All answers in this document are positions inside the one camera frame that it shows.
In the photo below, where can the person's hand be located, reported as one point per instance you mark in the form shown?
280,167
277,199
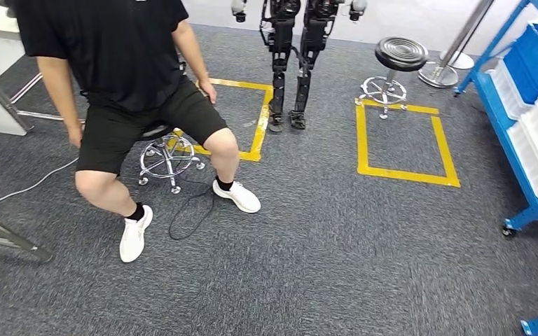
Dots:
208,90
75,135

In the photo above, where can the blue plastic crate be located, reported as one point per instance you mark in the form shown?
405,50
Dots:
533,65

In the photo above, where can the yellow floor tape square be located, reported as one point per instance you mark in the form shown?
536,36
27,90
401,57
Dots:
362,139
262,120

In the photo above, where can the person's forearm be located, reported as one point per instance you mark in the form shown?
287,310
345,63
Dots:
58,92
192,55

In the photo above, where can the chrome black stanchion post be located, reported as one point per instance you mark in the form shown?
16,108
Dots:
464,60
438,76

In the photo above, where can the chrome wheeled stool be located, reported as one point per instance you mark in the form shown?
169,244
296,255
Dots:
157,132

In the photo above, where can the black humanoid robot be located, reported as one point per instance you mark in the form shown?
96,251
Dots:
278,42

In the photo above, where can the person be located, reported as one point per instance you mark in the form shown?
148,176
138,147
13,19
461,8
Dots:
111,46

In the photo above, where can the black seat chrome stool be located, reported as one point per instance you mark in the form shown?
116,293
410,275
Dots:
401,53

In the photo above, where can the white shoe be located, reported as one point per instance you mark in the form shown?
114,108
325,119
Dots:
134,236
241,197

